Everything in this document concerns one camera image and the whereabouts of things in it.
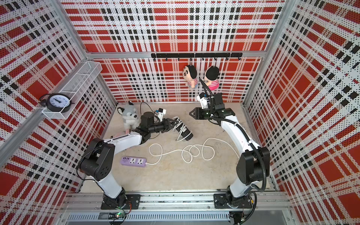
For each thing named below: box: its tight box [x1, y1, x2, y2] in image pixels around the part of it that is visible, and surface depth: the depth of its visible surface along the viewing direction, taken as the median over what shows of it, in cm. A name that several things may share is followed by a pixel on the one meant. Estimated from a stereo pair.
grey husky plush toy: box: [117, 100, 141, 131], surface depth 95 cm
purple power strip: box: [120, 156, 148, 168], surface depth 88 cm
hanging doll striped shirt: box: [182, 64, 199, 89], surface depth 95 cm
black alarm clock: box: [39, 92, 75, 113], surface depth 65 cm
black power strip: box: [175, 117, 194, 142], surface depth 86 cm
